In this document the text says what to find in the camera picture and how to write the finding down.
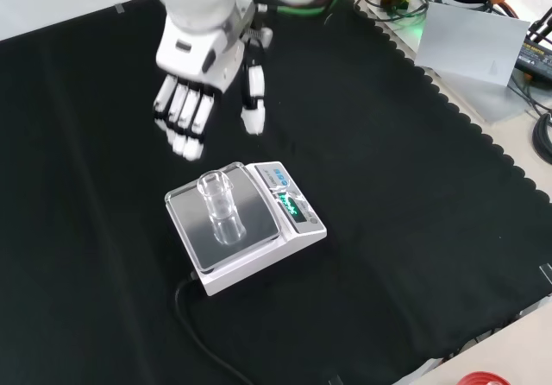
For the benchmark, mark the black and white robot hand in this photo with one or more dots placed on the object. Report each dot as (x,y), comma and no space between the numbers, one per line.
(194,57)

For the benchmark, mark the small clear glass beaker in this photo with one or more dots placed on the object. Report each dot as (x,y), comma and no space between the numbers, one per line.
(220,203)

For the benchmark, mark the white electronic balance steel pan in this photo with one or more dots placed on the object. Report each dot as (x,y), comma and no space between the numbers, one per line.
(267,255)

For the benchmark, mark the clear cloth clip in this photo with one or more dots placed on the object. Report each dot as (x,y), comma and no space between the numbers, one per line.
(546,273)
(119,8)

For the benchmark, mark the black bench cloth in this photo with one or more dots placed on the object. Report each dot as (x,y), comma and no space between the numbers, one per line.
(388,229)

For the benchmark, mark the pale board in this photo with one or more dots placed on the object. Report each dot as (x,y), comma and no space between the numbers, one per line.
(466,52)

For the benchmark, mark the black power adapter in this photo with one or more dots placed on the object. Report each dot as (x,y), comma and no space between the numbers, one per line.
(535,57)

